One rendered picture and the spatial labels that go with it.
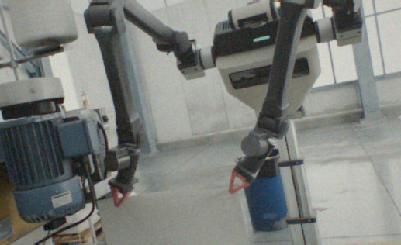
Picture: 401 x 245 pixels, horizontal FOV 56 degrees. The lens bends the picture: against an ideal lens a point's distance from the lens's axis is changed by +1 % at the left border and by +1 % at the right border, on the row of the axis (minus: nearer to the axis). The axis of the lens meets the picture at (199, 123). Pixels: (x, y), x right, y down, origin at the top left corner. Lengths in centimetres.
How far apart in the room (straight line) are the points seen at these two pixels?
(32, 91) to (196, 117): 878
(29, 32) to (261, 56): 79
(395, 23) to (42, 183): 870
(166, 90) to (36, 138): 896
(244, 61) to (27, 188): 87
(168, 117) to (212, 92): 136
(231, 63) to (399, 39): 789
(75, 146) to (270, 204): 262
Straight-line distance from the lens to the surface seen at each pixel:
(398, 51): 921
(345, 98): 913
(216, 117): 948
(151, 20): 127
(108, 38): 110
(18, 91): 94
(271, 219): 345
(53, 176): 97
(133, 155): 122
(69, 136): 95
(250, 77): 147
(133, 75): 996
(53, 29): 109
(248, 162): 111
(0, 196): 111
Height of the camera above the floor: 131
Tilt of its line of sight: 5 degrees down
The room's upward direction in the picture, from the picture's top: 11 degrees counter-clockwise
